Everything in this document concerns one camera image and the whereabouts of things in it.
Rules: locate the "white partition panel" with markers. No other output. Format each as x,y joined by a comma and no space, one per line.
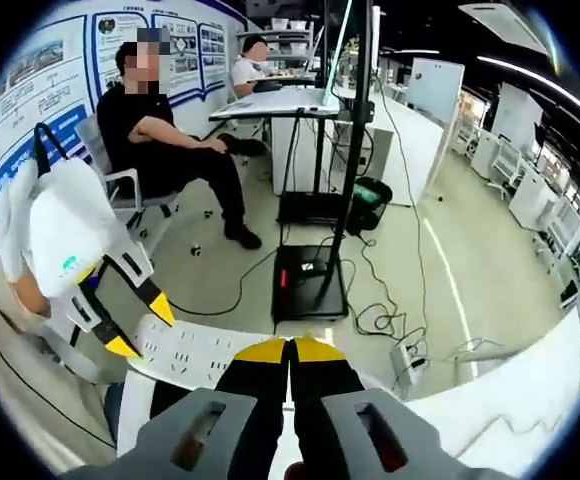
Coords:
395,150

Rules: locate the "flat computer monitor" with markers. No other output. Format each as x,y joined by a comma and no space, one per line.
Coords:
339,55

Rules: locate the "white standing desk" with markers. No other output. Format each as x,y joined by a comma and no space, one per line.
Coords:
270,102

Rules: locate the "black mesh trash bin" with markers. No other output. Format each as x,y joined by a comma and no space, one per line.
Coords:
370,205

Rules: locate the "ceiling air conditioner unit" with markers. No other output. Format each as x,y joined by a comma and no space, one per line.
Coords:
505,25

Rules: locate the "grey swivel chair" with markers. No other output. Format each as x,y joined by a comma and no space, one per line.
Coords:
125,185

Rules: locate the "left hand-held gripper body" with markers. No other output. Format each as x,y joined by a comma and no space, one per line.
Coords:
70,220

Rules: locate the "blue white wall poster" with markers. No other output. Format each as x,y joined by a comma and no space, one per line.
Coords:
35,90

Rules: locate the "white storage shelf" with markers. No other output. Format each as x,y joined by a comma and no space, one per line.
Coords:
290,50

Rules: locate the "floor extension socket with plugs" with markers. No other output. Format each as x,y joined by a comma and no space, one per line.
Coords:
407,365

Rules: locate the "white whiteboard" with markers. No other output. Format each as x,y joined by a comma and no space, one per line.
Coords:
435,85

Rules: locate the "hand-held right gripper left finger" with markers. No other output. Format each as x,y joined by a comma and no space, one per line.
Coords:
160,440

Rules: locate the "white table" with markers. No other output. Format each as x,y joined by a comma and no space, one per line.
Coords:
520,400

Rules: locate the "black pole stand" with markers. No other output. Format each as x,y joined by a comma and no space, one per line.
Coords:
310,295

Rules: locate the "person's left hand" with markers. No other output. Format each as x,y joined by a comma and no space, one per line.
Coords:
30,297

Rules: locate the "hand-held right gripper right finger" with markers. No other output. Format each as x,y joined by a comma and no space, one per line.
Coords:
445,445

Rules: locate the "long ceiling light strip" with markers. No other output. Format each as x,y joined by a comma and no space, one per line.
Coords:
535,82

